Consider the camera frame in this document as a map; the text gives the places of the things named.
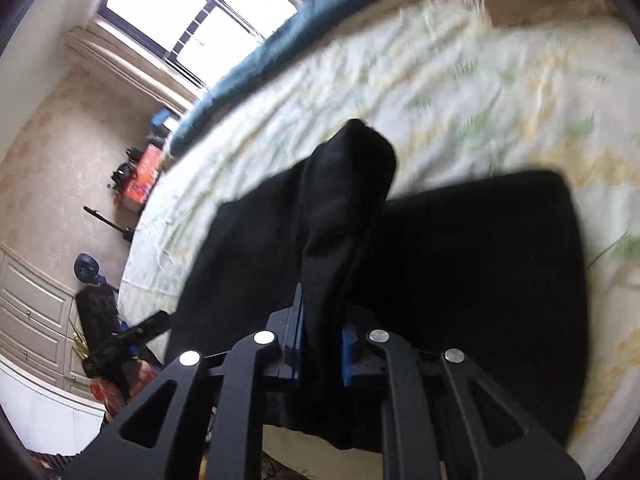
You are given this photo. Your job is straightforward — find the window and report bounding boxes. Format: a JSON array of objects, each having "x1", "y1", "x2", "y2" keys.
[{"x1": 99, "y1": 0, "x2": 296, "y2": 88}]

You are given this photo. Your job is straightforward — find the black pants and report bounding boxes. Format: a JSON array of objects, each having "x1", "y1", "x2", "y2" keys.
[{"x1": 164, "y1": 119, "x2": 588, "y2": 452}]

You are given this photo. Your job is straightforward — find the black bag on box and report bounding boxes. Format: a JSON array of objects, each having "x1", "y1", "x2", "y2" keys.
[{"x1": 111, "y1": 148, "x2": 143, "y2": 193}]

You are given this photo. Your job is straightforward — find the teal quilt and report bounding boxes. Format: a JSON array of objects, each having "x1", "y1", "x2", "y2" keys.
[{"x1": 163, "y1": 0, "x2": 378, "y2": 159}]

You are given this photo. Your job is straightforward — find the blue round fan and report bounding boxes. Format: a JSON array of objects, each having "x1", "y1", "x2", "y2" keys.
[{"x1": 73, "y1": 252, "x2": 119, "y2": 294}]

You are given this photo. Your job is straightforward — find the person left hand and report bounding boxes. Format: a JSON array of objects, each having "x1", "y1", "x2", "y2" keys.
[{"x1": 96, "y1": 360, "x2": 158, "y2": 422}]

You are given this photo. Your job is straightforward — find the black stick vacuum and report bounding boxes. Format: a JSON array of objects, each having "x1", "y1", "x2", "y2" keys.
[{"x1": 82, "y1": 206, "x2": 134, "y2": 243}]

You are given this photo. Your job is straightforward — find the blue storage box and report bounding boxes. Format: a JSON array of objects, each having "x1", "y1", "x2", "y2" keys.
[{"x1": 150, "y1": 107, "x2": 180, "y2": 136}]

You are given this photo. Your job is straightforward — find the white drawer cabinet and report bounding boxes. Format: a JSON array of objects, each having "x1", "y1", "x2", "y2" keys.
[{"x1": 1, "y1": 248, "x2": 93, "y2": 400}]

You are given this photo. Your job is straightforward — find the red cardboard box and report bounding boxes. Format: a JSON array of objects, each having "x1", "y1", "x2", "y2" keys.
[{"x1": 119, "y1": 144, "x2": 163, "y2": 214}]

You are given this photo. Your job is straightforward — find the beige curtain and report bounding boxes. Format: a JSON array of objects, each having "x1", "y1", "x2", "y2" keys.
[{"x1": 64, "y1": 18, "x2": 204, "y2": 115}]

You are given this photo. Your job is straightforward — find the floral bed sheet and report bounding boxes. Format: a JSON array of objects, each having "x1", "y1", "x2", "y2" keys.
[{"x1": 118, "y1": 0, "x2": 639, "y2": 479}]

